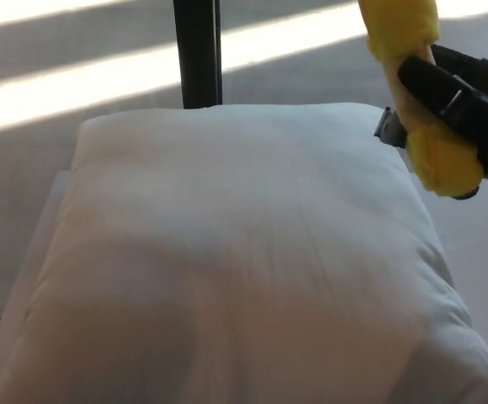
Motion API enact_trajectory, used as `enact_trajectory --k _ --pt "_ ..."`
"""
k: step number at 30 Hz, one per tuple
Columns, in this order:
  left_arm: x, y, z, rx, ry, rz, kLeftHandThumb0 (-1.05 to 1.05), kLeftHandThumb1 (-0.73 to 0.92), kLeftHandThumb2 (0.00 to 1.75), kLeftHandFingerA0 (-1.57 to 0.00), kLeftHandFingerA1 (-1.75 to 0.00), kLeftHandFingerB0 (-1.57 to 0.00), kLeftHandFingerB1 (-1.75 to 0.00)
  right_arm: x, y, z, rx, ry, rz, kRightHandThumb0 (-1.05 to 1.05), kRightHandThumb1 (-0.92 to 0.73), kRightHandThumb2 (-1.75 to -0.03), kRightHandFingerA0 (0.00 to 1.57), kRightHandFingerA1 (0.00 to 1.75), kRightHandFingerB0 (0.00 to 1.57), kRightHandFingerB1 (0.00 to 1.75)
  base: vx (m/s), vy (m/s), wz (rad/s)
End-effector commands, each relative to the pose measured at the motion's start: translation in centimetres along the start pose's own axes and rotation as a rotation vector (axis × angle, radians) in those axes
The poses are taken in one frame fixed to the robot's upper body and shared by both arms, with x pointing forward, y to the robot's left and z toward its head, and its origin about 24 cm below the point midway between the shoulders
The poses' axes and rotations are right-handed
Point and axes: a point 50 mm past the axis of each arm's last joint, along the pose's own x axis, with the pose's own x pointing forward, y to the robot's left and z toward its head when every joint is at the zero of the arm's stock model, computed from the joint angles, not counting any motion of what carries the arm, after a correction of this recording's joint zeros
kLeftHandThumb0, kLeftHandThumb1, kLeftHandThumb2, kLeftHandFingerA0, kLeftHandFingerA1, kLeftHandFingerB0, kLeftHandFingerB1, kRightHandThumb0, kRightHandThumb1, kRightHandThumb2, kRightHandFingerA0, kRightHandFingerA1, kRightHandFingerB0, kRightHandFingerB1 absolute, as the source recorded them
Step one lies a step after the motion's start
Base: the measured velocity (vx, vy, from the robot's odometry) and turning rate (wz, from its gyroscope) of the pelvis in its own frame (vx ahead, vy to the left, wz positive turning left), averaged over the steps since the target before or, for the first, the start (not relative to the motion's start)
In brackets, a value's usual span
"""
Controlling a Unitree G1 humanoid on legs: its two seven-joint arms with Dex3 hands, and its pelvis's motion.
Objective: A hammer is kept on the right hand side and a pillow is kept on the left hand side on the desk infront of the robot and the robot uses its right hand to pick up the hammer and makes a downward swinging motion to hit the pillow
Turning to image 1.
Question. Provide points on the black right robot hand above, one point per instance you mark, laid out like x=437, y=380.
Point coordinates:
x=479, y=109

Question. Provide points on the white pillow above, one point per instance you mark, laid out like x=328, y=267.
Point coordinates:
x=235, y=261

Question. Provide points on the black vertical post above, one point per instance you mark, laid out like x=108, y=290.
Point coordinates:
x=195, y=50

